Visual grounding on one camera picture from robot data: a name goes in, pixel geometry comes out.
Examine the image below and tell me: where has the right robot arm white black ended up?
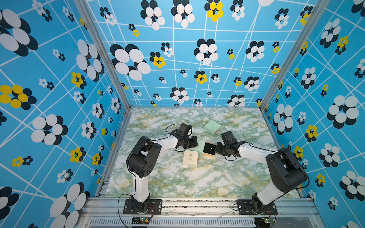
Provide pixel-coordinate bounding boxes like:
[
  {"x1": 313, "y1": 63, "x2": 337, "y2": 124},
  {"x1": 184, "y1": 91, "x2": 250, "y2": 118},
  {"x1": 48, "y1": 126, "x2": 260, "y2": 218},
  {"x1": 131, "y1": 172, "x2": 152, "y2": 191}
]
[{"x1": 215, "y1": 141, "x2": 309, "y2": 213}]

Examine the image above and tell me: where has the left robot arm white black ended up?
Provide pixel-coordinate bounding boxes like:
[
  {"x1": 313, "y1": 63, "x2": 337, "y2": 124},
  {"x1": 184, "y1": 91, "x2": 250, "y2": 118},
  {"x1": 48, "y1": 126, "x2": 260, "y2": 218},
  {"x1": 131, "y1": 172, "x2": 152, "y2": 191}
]
[{"x1": 126, "y1": 135, "x2": 198, "y2": 203}]

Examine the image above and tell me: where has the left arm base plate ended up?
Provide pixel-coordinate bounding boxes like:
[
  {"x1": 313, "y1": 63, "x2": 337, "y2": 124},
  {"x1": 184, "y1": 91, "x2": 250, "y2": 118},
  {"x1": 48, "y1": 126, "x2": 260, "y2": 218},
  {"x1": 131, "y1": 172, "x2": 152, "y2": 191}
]
[{"x1": 123, "y1": 198, "x2": 163, "y2": 215}]

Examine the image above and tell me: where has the right aluminium corner post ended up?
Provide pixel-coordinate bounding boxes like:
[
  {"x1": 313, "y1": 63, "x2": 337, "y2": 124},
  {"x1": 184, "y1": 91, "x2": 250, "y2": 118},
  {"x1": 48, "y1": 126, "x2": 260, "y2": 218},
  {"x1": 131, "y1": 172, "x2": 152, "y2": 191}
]
[{"x1": 259, "y1": 0, "x2": 330, "y2": 113}]

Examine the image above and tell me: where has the aluminium front rail frame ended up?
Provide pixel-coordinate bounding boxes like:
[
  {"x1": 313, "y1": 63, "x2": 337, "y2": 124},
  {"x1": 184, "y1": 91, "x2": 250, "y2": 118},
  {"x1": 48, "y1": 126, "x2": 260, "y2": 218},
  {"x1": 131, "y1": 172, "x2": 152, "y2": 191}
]
[{"x1": 77, "y1": 198, "x2": 325, "y2": 228}]

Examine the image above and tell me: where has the cream drawer jewelry box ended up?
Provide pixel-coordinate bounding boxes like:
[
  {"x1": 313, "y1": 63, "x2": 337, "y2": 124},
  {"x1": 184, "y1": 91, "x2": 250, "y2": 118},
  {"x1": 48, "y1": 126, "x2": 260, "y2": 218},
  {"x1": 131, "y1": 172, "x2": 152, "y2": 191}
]
[{"x1": 182, "y1": 150, "x2": 199, "y2": 167}]

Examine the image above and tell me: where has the left aluminium corner post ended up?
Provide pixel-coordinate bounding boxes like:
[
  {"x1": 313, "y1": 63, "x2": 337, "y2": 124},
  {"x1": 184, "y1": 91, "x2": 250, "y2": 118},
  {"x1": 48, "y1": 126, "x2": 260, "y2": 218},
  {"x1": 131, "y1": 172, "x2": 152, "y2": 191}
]
[{"x1": 75, "y1": 0, "x2": 131, "y2": 113}]

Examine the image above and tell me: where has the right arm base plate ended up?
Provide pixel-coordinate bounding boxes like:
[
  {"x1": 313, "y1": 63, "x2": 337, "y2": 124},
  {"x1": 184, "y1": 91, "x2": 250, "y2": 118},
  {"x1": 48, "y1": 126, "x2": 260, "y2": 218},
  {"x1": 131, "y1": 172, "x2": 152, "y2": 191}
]
[{"x1": 236, "y1": 199, "x2": 278, "y2": 216}]

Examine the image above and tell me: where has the mint jewelry box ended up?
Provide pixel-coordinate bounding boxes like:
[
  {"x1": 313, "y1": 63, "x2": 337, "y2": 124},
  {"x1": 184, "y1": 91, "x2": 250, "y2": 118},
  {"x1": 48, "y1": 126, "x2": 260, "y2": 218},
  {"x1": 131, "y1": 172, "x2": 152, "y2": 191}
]
[
  {"x1": 204, "y1": 120, "x2": 221, "y2": 135},
  {"x1": 190, "y1": 139, "x2": 216, "y2": 157}
]

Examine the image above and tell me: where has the aluminium corner post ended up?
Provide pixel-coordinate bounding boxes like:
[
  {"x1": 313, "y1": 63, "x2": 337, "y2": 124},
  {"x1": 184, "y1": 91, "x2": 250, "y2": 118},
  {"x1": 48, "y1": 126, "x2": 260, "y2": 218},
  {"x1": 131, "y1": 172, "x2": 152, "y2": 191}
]
[
  {"x1": 75, "y1": 0, "x2": 131, "y2": 113},
  {"x1": 259, "y1": 0, "x2": 330, "y2": 113}
]

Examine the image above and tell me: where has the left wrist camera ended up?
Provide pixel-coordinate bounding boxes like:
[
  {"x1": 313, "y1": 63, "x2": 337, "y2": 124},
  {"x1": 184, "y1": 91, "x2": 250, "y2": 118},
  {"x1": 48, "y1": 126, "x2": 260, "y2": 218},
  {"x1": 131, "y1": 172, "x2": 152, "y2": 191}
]
[{"x1": 176, "y1": 123, "x2": 193, "y2": 137}]

